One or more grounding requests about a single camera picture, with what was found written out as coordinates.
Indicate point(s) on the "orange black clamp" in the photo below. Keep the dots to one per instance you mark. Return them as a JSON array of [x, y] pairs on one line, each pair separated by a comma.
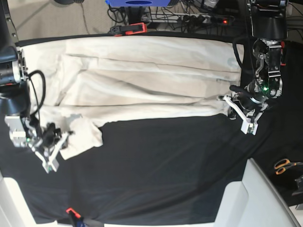
[[283, 53], [132, 29]]

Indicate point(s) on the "black table cloth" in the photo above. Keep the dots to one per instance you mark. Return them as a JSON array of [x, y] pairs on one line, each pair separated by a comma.
[[83, 181]]

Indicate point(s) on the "black power strip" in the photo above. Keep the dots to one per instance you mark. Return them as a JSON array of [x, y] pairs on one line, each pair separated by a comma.
[[221, 20]]

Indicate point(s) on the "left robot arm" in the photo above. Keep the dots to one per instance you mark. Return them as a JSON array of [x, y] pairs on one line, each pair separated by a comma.
[[269, 29]]

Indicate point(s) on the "orange black clamp right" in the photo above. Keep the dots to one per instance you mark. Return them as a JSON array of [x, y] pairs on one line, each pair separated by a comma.
[[283, 53]]

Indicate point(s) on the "orange clamp bottom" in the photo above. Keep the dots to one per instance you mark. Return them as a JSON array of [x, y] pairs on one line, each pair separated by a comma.
[[72, 212]]

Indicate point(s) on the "orange black clamp top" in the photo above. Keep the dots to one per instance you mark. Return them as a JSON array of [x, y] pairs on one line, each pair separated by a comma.
[[132, 29]]

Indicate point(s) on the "white cotton T-shirt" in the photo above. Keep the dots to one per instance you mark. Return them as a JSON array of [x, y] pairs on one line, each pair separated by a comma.
[[96, 80]]

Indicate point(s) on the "white power strip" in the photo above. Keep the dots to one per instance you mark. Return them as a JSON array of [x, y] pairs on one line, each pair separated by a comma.
[[174, 18]]

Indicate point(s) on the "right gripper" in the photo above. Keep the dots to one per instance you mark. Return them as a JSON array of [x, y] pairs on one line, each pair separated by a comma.
[[48, 147]]

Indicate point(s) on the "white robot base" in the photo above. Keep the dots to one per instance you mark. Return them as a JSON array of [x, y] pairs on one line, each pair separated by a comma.
[[241, 196], [14, 211]]

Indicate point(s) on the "blue plastic box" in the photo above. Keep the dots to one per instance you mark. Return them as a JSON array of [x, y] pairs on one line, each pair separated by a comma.
[[138, 3]]

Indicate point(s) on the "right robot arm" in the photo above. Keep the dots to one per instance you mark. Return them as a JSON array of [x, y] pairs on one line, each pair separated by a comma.
[[25, 129]]

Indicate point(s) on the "black device at edge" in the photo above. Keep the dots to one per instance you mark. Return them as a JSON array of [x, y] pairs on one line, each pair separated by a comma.
[[299, 183]]

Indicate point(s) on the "orange handled scissors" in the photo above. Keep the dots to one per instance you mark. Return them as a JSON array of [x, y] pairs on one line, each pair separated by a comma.
[[284, 164]]

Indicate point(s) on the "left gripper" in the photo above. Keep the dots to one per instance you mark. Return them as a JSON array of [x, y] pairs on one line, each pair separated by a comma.
[[247, 108]]

